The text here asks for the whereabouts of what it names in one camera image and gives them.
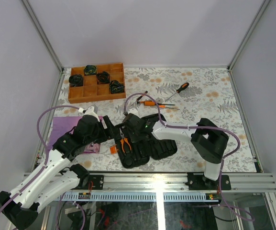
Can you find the black plastic tool case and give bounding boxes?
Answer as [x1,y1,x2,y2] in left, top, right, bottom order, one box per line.
[113,114,177,169]

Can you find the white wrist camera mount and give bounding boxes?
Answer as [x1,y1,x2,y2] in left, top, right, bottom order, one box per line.
[78,106,100,121]
[124,108,139,116]

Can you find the orange handled utility knife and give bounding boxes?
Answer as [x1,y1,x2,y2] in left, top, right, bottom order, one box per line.
[137,101,174,107]

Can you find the large orange black screwdriver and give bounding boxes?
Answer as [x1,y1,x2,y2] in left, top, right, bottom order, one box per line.
[165,82,189,102]

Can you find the black rolled tape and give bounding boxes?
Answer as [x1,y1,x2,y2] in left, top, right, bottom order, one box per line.
[68,74,84,87]
[109,80,125,94]
[96,71,110,84]
[83,65,97,76]

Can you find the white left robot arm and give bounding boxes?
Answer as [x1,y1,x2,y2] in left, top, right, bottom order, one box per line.
[0,112,108,230]

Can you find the black rolled tape right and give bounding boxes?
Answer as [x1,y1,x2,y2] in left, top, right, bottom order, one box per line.
[109,80,125,94]

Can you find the small orange black screwdriver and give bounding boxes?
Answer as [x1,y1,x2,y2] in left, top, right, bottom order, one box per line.
[136,91,148,104]

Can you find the orange wooden compartment tray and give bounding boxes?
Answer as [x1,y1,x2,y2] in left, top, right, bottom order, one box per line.
[68,63,126,104]

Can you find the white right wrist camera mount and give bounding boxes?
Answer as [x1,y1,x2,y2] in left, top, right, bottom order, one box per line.
[124,108,139,116]

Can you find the orange handled pliers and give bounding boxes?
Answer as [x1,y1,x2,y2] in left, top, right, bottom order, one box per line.
[119,128,132,154]

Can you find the orange case latch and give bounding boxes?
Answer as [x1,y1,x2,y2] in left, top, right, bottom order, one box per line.
[110,145,118,155]

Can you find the thin orange precision screwdriver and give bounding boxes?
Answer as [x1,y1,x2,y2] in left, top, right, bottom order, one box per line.
[159,105,180,111]

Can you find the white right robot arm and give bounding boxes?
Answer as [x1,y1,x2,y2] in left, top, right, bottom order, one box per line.
[122,113,229,189]

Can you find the black rolled tape left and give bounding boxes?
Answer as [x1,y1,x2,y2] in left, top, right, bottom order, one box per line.
[68,74,84,87]

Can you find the black rolled tape top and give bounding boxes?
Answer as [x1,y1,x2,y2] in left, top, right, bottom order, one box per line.
[83,65,97,76]

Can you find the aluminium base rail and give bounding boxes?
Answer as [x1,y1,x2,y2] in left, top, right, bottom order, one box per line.
[22,172,276,202]

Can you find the floral patterned table mat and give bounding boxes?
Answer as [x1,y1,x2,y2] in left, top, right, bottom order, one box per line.
[56,68,257,173]

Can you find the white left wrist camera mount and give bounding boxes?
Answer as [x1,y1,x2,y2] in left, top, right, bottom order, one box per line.
[78,106,100,121]

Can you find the black rolled tape middle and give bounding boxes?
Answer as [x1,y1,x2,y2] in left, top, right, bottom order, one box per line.
[96,71,110,84]

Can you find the purple folded cloth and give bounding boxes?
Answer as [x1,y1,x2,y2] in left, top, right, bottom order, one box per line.
[47,116,100,154]

